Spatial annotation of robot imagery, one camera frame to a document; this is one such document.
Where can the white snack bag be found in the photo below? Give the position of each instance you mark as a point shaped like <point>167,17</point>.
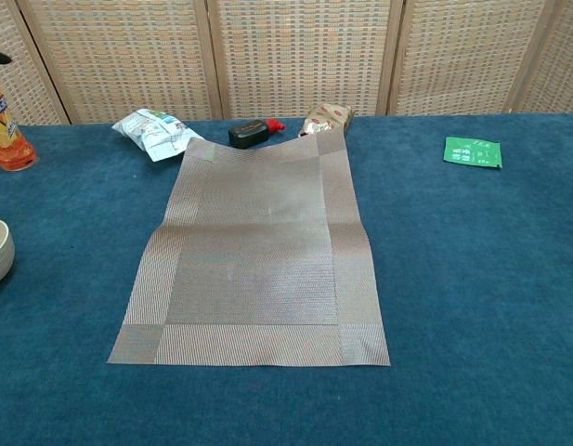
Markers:
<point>151,132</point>

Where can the orange drink bottle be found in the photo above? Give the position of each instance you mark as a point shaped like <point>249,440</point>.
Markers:
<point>7,139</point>

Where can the brown woven placemat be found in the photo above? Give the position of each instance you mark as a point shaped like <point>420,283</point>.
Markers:
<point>267,255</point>

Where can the blue table cover cloth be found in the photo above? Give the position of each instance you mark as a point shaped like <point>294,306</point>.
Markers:
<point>453,279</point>

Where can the woven bamboo folding screen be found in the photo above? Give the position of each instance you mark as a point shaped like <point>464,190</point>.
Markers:
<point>295,56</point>

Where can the golden snack package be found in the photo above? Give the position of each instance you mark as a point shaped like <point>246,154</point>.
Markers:
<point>328,118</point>

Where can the green tea packet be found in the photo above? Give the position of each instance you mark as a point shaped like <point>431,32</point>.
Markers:
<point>472,152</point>

